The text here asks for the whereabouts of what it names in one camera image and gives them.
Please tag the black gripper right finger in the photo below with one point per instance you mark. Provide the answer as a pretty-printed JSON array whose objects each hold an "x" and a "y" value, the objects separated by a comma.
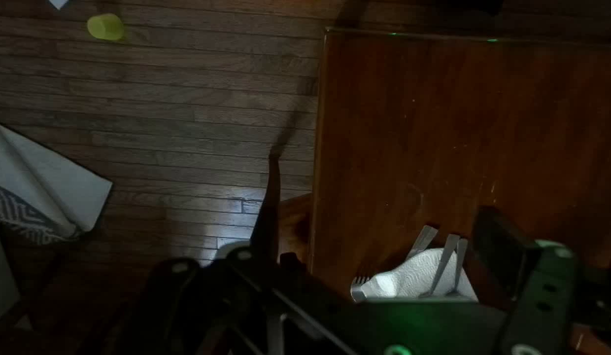
[{"x": 536, "y": 278}]

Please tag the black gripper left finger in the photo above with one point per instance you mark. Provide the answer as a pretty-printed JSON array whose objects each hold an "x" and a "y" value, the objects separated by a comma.
[{"x": 189, "y": 310}]

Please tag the silver fork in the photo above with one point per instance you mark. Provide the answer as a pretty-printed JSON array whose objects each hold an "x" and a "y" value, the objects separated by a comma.
[{"x": 452, "y": 245}]

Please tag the silver knife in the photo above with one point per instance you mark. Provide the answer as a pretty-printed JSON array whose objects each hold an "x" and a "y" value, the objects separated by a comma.
[{"x": 424, "y": 239}]

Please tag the white paper napkin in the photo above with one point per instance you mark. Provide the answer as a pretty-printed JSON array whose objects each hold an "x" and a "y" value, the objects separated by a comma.
[{"x": 416, "y": 278}]

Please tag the white patterned cloth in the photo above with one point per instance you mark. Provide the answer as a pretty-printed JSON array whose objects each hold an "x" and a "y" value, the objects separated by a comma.
[{"x": 46, "y": 196}]

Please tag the yellow-green ball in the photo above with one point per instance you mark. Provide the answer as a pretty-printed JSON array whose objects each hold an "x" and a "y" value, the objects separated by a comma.
[{"x": 107, "y": 26}]

